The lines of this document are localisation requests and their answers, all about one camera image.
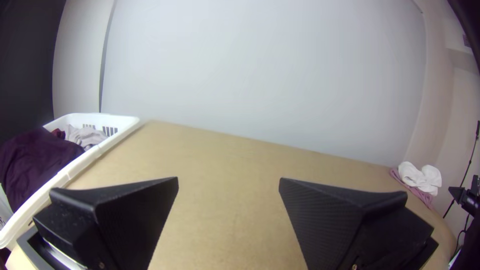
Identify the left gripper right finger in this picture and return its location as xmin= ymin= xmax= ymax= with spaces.
xmin=278 ymin=177 xmax=440 ymax=270

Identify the pink garment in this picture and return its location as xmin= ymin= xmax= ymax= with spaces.
xmin=389 ymin=167 xmax=436 ymax=209

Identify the white laundry basket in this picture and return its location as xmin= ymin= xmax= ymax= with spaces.
xmin=0 ymin=112 xmax=142 ymax=250

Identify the white t-shirt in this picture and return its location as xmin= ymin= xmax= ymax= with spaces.
xmin=398 ymin=161 xmax=443 ymax=197

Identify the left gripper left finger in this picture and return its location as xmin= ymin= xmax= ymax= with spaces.
xmin=32 ymin=176 xmax=179 ymax=270

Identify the heap of clothes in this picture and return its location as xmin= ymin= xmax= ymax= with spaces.
xmin=0 ymin=125 xmax=110 ymax=213

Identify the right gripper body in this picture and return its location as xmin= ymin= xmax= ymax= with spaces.
xmin=466 ymin=174 xmax=480 ymax=218

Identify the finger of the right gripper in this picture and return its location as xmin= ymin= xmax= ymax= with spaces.
xmin=448 ymin=186 xmax=470 ymax=205

